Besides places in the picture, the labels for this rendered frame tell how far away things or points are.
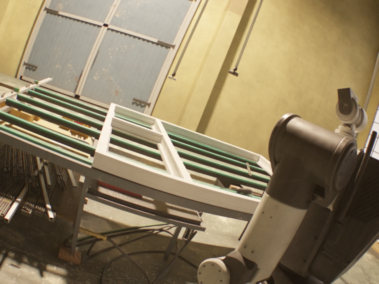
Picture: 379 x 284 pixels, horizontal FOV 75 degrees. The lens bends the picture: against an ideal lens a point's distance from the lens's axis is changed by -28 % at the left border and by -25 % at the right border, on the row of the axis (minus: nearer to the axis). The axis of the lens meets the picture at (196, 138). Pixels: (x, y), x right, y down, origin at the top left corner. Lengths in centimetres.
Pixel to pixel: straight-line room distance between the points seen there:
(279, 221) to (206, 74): 728
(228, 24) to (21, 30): 558
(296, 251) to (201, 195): 86
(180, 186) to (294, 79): 796
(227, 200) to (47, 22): 725
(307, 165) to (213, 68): 731
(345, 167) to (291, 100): 872
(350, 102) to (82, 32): 748
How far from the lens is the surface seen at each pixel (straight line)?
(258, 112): 874
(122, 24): 780
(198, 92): 771
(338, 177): 47
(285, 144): 51
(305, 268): 67
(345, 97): 70
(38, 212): 190
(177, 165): 161
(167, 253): 250
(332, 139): 48
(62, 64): 792
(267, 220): 51
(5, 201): 191
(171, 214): 191
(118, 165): 135
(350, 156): 49
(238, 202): 151
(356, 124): 75
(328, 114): 1012
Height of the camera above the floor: 134
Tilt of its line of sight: 9 degrees down
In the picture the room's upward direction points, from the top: 22 degrees clockwise
